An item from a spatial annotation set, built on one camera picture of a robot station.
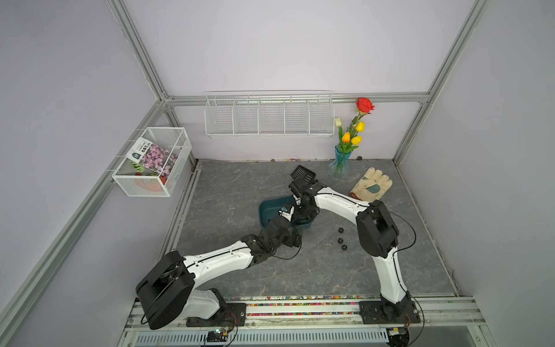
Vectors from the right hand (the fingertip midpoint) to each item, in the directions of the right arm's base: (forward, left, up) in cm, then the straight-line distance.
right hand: (297, 214), depth 96 cm
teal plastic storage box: (+3, +13, +1) cm, 13 cm away
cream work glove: (+17, -38, -2) cm, 42 cm away
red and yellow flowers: (+20, -22, +26) cm, 39 cm away
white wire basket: (-2, +58, +27) cm, 64 cm away
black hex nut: (-12, -18, -2) cm, 22 cm away
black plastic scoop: (+28, -3, -2) cm, 28 cm away
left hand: (-11, +2, +8) cm, 14 cm away
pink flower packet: (+5, +51, +32) cm, 60 cm away
